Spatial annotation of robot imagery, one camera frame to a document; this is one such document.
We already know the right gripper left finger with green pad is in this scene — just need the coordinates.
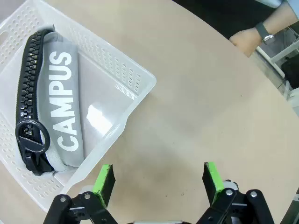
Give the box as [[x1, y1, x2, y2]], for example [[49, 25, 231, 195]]
[[44, 164, 117, 224]]

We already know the black wristwatch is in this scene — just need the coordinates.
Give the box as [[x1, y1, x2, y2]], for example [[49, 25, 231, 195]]
[[15, 24, 85, 177], [254, 22, 275, 45]]

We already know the person's left forearm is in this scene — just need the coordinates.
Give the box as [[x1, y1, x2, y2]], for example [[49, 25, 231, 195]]
[[263, 1, 296, 35]]

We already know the person in light blue sweater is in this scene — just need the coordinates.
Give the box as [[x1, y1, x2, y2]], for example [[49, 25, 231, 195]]
[[172, 0, 299, 40]]

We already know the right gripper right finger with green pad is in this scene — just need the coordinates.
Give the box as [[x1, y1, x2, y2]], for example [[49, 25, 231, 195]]
[[196, 161, 275, 224]]

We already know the person's left hand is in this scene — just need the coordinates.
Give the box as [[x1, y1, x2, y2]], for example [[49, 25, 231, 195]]
[[228, 27, 263, 58]]

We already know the white perforated plastic basket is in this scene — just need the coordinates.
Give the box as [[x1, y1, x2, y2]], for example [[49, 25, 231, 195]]
[[0, 0, 157, 213]]

